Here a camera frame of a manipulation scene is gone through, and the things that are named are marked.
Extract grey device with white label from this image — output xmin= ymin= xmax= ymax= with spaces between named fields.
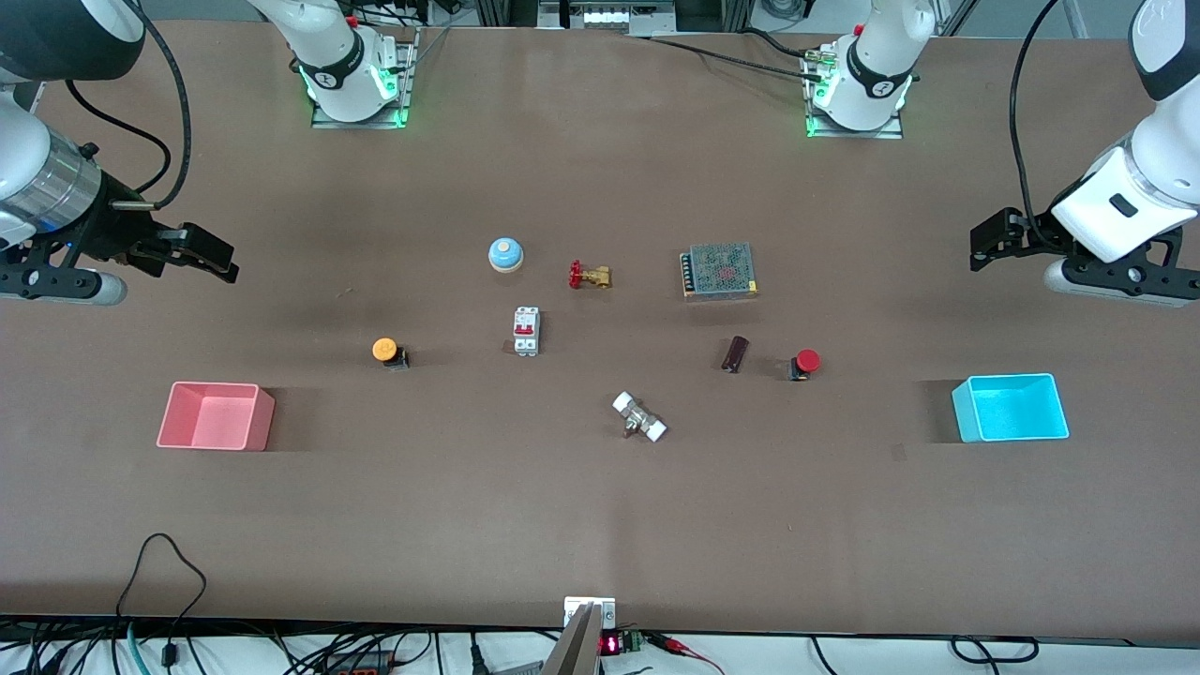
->
xmin=539 ymin=0 xmax=676 ymax=34

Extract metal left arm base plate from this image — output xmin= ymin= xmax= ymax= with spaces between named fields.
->
xmin=806 ymin=45 xmax=904 ymax=141

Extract metal fitting with white caps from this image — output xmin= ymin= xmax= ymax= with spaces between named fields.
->
xmin=612 ymin=391 xmax=668 ymax=443

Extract white table edge bracket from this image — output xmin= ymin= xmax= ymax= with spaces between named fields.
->
xmin=563 ymin=596 xmax=617 ymax=629

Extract black cable to arm base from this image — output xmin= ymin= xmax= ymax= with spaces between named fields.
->
xmin=645 ymin=31 xmax=828 ymax=83

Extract metal mesh power supply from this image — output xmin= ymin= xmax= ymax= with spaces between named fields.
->
xmin=681 ymin=243 xmax=758 ymax=301

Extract red clip lead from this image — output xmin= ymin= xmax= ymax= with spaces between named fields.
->
xmin=647 ymin=634 xmax=725 ymax=675

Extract grey metal bar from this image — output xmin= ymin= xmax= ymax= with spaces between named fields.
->
xmin=541 ymin=603 xmax=603 ymax=675

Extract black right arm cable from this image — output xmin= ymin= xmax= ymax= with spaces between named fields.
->
xmin=64 ymin=0 xmax=194 ymax=209

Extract pink plastic box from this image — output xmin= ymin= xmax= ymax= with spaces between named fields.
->
xmin=156 ymin=381 xmax=277 ymax=453

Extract thin black looped table cable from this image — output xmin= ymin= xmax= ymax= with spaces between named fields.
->
xmin=115 ymin=532 xmax=208 ymax=668

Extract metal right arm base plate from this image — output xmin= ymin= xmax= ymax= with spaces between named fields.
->
xmin=311 ymin=26 xmax=414 ymax=130

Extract orange connector block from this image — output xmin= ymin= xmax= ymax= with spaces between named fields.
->
xmin=326 ymin=650 xmax=395 ymax=675

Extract cyan plastic box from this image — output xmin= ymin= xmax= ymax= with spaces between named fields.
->
xmin=951 ymin=372 xmax=1071 ymax=444

